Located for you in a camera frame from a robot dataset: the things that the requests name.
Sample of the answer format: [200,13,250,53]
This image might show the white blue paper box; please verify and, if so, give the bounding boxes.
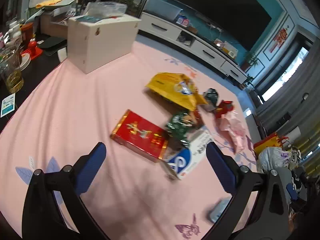
[161,126,214,181]

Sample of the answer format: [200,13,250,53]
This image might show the red wrapper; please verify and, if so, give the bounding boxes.
[214,100,234,119]

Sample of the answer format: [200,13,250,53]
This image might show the red cigarette carton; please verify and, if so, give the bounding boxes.
[110,109,169,162]

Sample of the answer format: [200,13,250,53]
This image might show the green snack wrapper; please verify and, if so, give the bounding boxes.
[165,109,204,148]

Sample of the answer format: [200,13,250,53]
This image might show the yellow snack bag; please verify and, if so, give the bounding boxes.
[146,73,208,111]

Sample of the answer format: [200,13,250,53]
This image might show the dark green wrapper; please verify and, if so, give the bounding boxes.
[202,88,219,112]

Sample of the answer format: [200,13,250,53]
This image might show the white plastic bag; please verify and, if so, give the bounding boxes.
[257,147,292,173]

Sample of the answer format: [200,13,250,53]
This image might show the orange shopping bag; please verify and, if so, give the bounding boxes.
[253,133,289,157]

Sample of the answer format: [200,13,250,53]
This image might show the pink plastic wrapper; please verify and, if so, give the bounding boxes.
[216,111,246,153]

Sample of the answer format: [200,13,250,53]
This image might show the grey window curtain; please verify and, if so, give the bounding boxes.
[254,39,320,140]

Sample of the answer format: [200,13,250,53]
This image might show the small potted plant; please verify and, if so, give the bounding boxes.
[243,75,254,88]

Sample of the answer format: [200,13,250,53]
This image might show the plastic cup with drink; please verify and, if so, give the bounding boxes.
[1,46,24,94]

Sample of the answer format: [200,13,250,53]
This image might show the pink patterned tablecloth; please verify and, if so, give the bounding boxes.
[1,40,252,239]

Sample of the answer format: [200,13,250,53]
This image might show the tall potted plant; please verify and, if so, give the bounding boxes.
[241,51,259,72]

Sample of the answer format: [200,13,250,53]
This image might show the white TV cabinet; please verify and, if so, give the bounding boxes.
[139,12,247,84]

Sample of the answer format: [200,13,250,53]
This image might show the white wooden box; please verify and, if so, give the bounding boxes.
[67,14,141,74]

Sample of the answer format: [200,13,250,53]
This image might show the right red Chinese knot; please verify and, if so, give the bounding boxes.
[269,25,290,53]

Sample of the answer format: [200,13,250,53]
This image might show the large black television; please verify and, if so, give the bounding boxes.
[175,0,271,50]

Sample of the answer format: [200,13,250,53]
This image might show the clear plastic storage bin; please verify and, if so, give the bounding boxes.
[144,0,182,21]

